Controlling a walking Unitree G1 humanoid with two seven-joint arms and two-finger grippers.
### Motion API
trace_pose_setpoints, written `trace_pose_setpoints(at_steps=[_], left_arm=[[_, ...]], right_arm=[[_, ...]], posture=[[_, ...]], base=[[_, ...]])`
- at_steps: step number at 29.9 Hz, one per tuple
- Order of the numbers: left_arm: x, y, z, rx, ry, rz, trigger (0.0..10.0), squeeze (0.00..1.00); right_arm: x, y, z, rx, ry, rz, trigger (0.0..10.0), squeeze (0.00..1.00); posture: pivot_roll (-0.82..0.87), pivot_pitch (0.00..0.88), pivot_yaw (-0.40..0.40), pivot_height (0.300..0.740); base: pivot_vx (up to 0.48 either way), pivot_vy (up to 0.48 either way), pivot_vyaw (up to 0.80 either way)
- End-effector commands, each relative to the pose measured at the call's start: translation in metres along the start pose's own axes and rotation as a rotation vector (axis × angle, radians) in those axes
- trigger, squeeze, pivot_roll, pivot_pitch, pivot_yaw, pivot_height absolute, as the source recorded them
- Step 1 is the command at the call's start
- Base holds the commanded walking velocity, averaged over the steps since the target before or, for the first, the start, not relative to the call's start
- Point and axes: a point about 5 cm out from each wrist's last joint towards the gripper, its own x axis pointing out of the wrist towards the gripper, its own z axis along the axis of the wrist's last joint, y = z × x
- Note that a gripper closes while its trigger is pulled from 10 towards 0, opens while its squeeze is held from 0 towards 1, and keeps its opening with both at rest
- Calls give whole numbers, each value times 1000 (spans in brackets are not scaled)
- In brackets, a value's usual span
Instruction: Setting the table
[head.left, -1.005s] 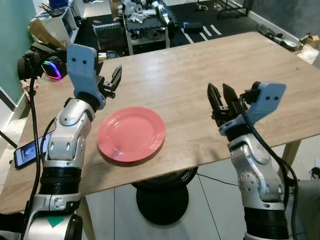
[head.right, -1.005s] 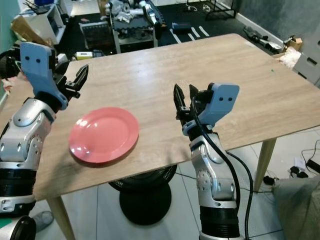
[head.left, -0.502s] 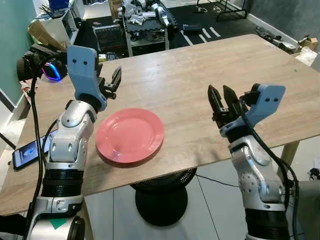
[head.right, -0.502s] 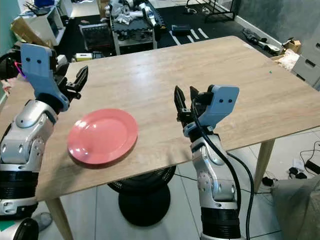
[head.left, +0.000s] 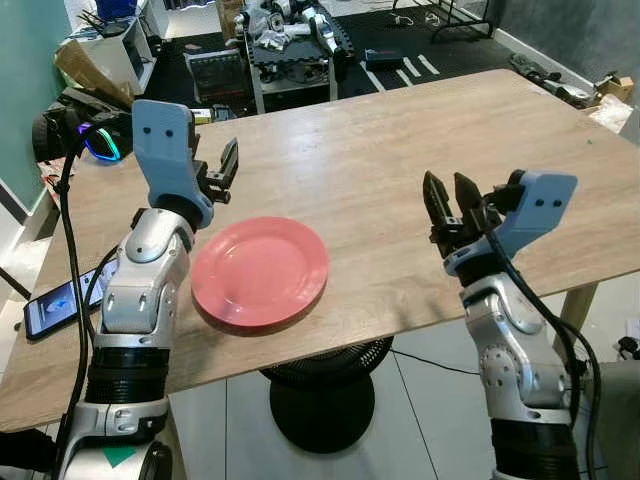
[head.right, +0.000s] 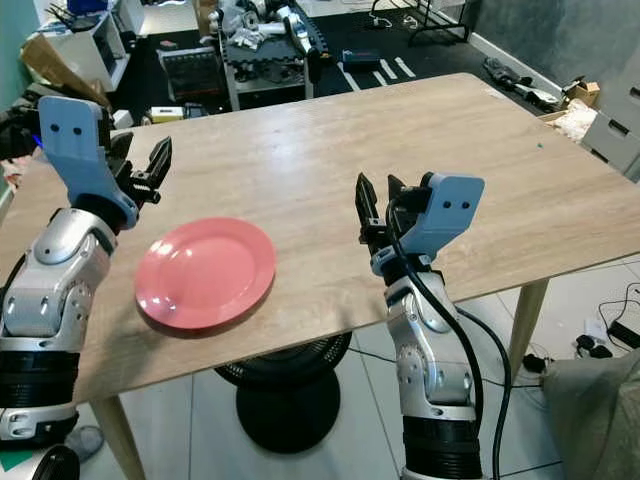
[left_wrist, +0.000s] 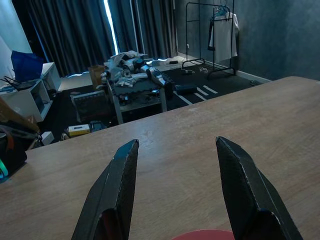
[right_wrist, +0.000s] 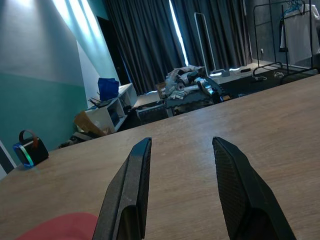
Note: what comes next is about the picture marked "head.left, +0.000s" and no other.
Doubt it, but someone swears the flat brown cardboard sheet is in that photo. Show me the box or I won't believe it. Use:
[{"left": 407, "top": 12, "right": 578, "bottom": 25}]
[{"left": 55, "top": 38, "right": 136, "bottom": 109}]

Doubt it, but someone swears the black headset blue glow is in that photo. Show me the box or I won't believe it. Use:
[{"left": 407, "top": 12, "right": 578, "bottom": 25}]
[{"left": 32, "top": 88, "right": 135, "bottom": 167}]

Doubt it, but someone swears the small open cardboard box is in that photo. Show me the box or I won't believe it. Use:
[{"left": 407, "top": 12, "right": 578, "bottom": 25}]
[{"left": 598, "top": 72, "right": 637, "bottom": 105}]

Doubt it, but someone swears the small black box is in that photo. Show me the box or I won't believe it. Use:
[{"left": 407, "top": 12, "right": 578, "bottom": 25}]
[{"left": 374, "top": 48, "right": 407, "bottom": 70}]

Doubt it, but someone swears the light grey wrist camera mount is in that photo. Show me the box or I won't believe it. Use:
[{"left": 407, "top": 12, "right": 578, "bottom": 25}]
[
  {"left": 444, "top": 170, "right": 580, "bottom": 278},
  {"left": 131, "top": 99, "right": 217, "bottom": 231}
]

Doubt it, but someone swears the light wooden table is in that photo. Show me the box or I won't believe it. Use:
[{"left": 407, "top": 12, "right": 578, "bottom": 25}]
[{"left": 0, "top": 68, "right": 640, "bottom": 471}]

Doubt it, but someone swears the black wire crate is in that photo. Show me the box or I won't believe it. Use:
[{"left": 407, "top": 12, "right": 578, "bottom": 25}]
[{"left": 185, "top": 47, "right": 251, "bottom": 106}]

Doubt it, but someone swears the grey green sack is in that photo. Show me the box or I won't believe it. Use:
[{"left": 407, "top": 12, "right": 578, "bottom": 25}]
[{"left": 598, "top": 360, "right": 640, "bottom": 480}]

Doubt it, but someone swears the tracked robot on cart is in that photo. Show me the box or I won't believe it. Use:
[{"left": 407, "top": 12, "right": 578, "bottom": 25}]
[{"left": 240, "top": 0, "right": 353, "bottom": 113}]

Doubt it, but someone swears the white open cabinet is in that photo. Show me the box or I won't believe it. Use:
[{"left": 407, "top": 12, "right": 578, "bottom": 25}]
[{"left": 90, "top": 15, "right": 158, "bottom": 98}]

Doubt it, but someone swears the black smartphone lit screen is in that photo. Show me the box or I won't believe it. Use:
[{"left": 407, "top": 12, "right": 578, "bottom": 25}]
[{"left": 22, "top": 262, "right": 118, "bottom": 342}]

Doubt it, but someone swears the black metal rack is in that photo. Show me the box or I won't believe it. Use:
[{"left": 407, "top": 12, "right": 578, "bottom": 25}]
[{"left": 390, "top": 0, "right": 498, "bottom": 43}]

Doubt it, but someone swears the light grey left wrist camera mount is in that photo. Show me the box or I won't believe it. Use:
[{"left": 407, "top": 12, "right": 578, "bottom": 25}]
[{"left": 131, "top": 99, "right": 217, "bottom": 231}]

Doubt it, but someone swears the blue plastic bin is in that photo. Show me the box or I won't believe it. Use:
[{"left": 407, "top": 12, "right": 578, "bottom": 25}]
[{"left": 95, "top": 0, "right": 138, "bottom": 21}]

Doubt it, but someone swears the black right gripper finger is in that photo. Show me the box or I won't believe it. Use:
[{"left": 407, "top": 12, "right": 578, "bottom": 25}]
[
  {"left": 455, "top": 172, "right": 490, "bottom": 229},
  {"left": 422, "top": 170, "right": 454, "bottom": 233}
]

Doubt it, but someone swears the light grey right wrist camera mount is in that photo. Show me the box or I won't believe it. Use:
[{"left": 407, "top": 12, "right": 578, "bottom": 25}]
[{"left": 444, "top": 170, "right": 580, "bottom": 278}]

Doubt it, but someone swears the white crumpled bag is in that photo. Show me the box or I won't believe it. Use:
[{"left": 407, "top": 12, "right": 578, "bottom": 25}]
[{"left": 585, "top": 95, "right": 636, "bottom": 136}]

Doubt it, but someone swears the pink round plate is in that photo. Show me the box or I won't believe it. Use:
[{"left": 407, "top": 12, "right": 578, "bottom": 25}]
[{"left": 190, "top": 216, "right": 331, "bottom": 330}]

